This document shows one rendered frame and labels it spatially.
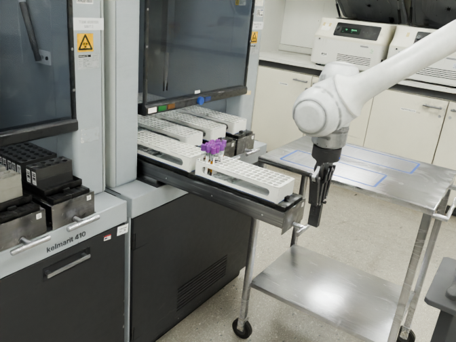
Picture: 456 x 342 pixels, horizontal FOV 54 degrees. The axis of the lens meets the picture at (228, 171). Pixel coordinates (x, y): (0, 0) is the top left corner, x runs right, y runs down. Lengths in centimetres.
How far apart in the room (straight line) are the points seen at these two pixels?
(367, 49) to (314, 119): 262
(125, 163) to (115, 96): 23
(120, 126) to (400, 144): 251
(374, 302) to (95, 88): 130
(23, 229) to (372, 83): 87
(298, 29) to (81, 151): 336
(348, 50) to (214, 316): 228
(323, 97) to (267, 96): 298
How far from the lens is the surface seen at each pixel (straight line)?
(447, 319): 130
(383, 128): 355
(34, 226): 121
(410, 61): 99
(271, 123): 392
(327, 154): 116
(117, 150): 143
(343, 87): 96
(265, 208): 125
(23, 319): 132
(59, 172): 129
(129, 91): 141
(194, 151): 144
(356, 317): 180
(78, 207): 127
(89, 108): 132
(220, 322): 207
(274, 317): 214
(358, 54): 355
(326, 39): 365
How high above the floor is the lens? 134
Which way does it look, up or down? 21 degrees down
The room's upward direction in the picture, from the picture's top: 6 degrees clockwise
